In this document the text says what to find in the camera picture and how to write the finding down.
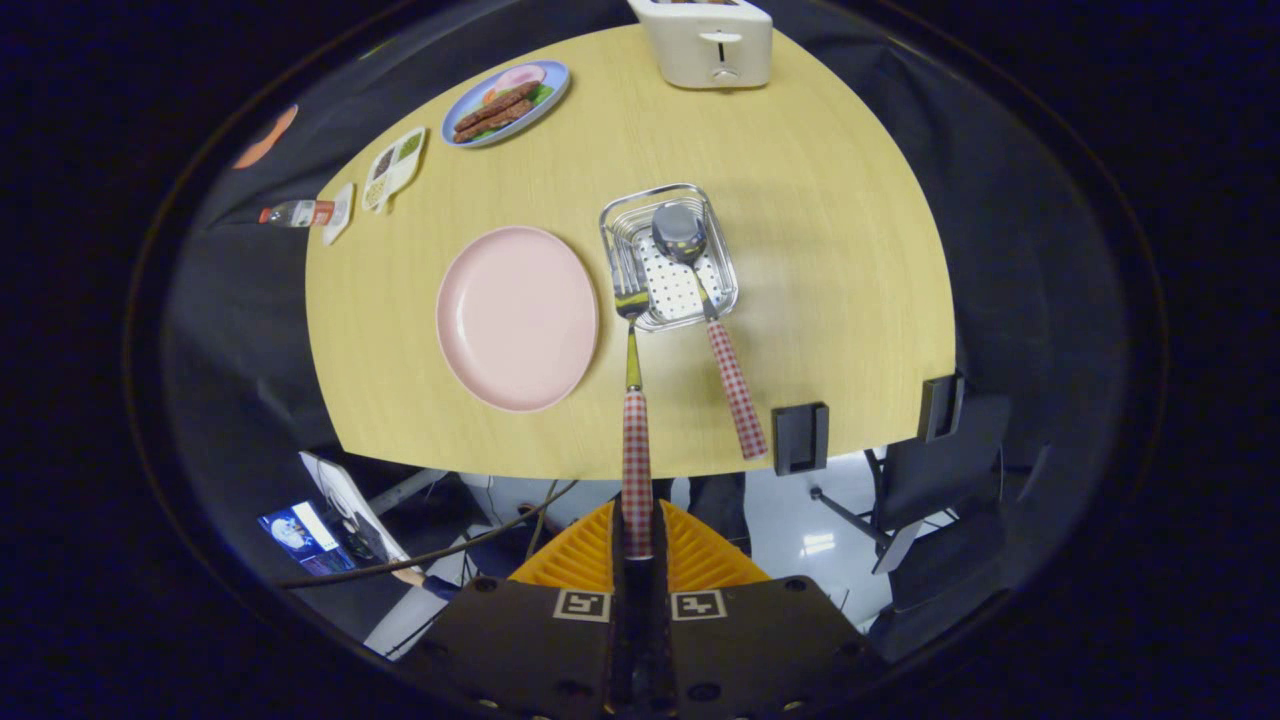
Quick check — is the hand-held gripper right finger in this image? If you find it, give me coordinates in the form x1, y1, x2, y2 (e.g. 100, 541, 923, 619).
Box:
640, 498, 886, 720

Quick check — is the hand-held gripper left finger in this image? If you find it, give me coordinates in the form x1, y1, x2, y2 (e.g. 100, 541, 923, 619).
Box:
400, 500, 641, 720

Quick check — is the fork with red checked handle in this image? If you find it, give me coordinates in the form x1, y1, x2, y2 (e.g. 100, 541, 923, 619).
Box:
610, 245, 653, 559

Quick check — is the spoon with red checked handle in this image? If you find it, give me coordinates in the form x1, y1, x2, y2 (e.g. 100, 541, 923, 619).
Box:
652, 202, 769, 461

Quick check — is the black table clamp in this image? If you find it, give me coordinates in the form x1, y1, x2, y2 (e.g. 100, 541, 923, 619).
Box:
771, 402, 830, 476
917, 372, 966, 444

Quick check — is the white board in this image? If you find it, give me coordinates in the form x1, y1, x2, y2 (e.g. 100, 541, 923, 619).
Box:
300, 450, 411, 571

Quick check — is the black chair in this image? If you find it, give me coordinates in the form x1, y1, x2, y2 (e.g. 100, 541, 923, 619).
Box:
810, 390, 1011, 576

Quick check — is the pink plate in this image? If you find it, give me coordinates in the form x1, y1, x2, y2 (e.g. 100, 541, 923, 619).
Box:
436, 226, 600, 413

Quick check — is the laptop with lit screen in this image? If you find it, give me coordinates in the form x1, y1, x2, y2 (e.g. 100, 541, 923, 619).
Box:
258, 500, 356, 576

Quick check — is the white divided sauce dish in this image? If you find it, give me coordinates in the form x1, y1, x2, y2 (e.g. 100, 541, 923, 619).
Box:
361, 127, 428, 214

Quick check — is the brown sausage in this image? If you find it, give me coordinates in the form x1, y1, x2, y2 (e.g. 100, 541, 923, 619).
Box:
455, 98, 534, 143
453, 82, 541, 131

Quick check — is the clear bottle red label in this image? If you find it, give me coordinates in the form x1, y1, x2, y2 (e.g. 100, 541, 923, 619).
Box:
258, 199, 336, 229

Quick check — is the blue plate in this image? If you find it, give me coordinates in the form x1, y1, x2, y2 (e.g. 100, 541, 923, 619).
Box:
441, 60, 571, 149

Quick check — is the white toaster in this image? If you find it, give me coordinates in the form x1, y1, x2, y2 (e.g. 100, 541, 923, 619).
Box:
628, 0, 774, 90

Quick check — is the dark cable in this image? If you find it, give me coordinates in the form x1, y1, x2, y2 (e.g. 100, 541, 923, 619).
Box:
275, 478, 581, 589

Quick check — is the metal wire basket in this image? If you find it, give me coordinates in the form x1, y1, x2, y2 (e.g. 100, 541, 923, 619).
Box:
599, 183, 740, 333

